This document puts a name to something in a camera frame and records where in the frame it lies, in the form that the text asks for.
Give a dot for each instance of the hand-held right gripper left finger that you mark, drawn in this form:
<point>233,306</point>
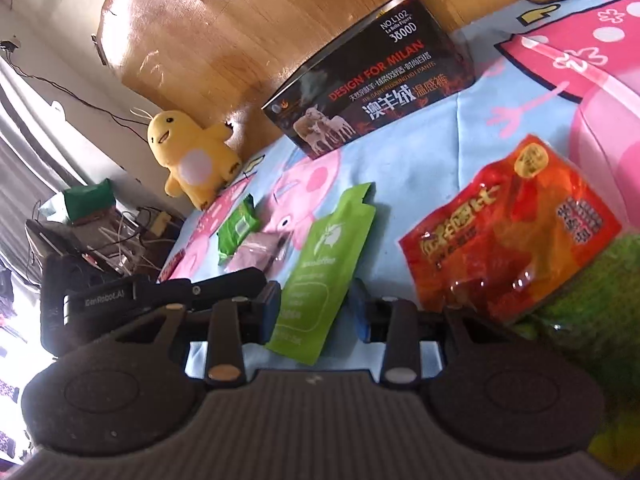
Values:
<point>272,306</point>

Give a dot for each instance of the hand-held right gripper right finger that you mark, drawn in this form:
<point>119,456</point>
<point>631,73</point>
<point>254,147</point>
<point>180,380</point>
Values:
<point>360,317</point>

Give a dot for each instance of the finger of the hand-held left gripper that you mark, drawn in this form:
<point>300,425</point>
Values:
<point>215,286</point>

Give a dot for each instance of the pink snack packet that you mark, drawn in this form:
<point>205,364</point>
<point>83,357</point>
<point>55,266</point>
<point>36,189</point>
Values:
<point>255,255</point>

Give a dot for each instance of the small green snack packet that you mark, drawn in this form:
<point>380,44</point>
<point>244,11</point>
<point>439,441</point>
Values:
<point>235,230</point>

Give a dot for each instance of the light green spout pouch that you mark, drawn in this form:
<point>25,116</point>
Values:
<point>320,260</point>

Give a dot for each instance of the red orange snack bag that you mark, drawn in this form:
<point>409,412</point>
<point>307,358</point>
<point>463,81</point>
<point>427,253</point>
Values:
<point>500,240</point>

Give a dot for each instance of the large green snack bag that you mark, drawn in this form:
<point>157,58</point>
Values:
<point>590,310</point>

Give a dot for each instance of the black printed cardboard box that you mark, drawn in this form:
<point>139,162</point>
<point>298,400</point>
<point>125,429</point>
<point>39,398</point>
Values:
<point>350,85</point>

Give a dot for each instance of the beige power strip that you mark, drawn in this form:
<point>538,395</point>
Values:
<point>161,221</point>

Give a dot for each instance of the green paper box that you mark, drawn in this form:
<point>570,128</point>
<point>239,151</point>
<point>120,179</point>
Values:
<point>90,200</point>

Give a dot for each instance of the yellow plush toy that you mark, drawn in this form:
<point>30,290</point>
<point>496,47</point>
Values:
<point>185,160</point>

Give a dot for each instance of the grey curtain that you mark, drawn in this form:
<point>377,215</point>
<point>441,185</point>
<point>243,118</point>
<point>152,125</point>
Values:
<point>25,160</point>

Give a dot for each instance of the printed blanket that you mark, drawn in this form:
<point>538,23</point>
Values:
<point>425,125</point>

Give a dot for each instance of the wooden headboard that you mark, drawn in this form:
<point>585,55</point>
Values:
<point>225,35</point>

